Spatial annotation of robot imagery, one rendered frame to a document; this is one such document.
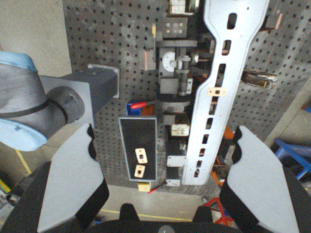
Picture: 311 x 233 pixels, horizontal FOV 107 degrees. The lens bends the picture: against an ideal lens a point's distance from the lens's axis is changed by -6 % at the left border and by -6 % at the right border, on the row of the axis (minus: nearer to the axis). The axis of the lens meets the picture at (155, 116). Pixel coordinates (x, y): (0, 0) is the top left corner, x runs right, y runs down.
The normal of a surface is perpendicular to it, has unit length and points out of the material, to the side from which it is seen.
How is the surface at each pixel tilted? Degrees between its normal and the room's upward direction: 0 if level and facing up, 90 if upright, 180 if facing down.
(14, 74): 68
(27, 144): 7
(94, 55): 0
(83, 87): 0
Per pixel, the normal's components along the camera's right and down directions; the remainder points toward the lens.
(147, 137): -0.04, 0.48
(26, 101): 0.85, 0.29
